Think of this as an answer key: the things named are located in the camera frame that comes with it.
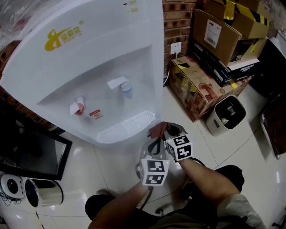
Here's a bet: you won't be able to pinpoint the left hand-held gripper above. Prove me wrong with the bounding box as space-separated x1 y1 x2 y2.
135 136 170 186

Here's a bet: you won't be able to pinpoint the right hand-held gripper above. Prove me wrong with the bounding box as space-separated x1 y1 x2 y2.
163 122 193 162

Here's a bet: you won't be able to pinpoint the brown wiping cloth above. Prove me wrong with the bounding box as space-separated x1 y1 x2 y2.
147 121 172 139

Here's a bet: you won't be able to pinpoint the white water dispenser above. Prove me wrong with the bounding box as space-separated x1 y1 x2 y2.
0 0 165 148

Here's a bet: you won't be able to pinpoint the person's left forearm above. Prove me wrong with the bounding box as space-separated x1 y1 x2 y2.
89 183 155 229

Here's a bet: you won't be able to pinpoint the person's right forearm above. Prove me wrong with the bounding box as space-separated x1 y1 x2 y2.
178 157 241 208

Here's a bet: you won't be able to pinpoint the plastic-wrapped water bottle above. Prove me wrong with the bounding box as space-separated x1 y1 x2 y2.
0 0 59 44

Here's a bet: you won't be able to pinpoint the red yellow printed cardboard box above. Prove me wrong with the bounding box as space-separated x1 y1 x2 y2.
168 55 252 123

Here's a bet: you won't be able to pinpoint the person's right tan shoe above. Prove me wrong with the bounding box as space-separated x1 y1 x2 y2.
178 181 195 201

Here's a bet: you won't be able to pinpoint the person's tan shoe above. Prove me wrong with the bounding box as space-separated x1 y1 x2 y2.
178 181 195 201
96 189 117 197

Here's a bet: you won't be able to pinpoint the person's left tan shoe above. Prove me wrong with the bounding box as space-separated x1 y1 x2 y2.
96 189 117 197

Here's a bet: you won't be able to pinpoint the person's black shorts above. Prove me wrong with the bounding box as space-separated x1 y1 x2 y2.
84 165 245 229

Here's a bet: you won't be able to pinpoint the black blue flat box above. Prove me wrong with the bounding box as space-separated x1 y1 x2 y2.
189 39 231 88

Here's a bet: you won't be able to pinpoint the black and white box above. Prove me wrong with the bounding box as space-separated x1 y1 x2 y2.
225 57 261 79

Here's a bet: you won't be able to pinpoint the person's grey shirt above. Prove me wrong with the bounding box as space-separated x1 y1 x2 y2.
156 193 267 229

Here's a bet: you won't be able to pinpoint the cardboard box with white label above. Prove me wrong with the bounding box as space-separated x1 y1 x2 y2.
192 8 244 67

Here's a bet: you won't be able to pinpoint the brown box with dark print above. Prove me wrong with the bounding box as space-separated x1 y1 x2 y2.
227 37 268 65

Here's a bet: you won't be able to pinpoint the black storage case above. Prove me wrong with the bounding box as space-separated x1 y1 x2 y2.
249 39 286 100

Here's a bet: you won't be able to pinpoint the steel trash bin with liner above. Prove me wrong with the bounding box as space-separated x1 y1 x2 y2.
24 178 64 208

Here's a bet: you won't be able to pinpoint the black framed glass panel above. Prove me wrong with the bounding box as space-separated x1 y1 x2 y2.
0 98 73 181

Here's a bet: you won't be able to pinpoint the yellow black striped floor tape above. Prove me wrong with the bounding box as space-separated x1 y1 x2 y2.
34 210 45 229

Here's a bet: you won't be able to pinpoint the cardboard box with striped tape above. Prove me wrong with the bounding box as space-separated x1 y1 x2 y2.
205 0 271 40

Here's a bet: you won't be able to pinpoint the white round device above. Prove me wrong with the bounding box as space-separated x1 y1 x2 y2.
0 174 26 200

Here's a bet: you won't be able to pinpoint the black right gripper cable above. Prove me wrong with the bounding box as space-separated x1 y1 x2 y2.
189 157 206 166

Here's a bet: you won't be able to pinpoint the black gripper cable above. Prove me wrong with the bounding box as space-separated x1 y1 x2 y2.
189 157 206 166
139 185 155 211

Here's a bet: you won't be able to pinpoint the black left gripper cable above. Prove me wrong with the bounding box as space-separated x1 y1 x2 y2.
139 185 155 211

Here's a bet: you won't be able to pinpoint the white power cord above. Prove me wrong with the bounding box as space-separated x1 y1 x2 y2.
162 52 180 86

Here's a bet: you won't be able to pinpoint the white wall socket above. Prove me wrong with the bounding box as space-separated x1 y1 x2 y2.
170 42 182 55

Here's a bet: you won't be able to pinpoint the metal frame chair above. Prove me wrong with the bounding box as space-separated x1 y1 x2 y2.
260 93 286 161

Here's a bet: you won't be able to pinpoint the black tangled cables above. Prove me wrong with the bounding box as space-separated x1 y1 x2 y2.
0 190 23 207

